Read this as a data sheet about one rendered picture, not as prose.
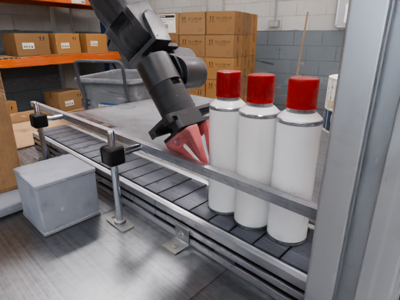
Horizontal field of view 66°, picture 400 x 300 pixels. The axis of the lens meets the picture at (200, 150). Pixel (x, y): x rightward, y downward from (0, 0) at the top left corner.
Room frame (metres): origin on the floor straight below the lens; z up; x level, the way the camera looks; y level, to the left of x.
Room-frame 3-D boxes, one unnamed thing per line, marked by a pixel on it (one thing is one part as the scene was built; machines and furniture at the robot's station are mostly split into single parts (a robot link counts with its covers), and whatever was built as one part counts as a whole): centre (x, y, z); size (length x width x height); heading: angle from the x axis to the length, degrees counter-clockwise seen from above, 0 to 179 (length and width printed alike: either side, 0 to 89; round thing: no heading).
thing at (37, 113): (0.67, 0.34, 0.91); 0.07 x 0.03 x 0.16; 136
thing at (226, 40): (4.25, -0.09, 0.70); 1.20 x 0.82 x 1.39; 63
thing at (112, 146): (0.46, 0.12, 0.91); 0.07 x 0.03 x 0.16; 136
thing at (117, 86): (2.92, 0.70, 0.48); 0.89 x 0.63 x 0.96; 166
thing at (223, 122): (0.41, -0.04, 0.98); 0.05 x 0.05 x 0.20
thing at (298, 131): (0.34, -0.11, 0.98); 0.05 x 0.05 x 0.20
